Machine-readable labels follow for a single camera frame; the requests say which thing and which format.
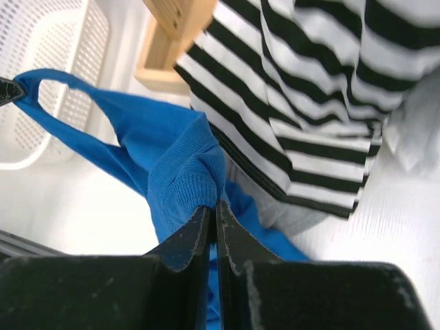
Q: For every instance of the blue tank top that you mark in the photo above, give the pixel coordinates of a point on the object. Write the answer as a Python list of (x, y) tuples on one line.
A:
[(168, 155)]

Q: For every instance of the white perforated plastic basket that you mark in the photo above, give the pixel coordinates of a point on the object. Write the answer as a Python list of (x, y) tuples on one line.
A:
[(49, 38)]

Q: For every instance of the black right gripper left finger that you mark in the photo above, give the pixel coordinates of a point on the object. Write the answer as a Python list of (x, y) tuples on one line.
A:
[(179, 290)]

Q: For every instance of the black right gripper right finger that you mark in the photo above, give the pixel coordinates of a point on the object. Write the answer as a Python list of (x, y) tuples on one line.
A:
[(249, 277)]

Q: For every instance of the wooden clothes rack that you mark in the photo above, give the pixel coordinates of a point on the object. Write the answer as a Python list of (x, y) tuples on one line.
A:
[(171, 30)]

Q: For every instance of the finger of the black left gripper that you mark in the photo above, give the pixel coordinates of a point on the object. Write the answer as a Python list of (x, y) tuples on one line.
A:
[(10, 91)]

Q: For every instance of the black white striped tank top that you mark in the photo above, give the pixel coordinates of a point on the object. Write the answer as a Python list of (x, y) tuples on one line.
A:
[(298, 92)]

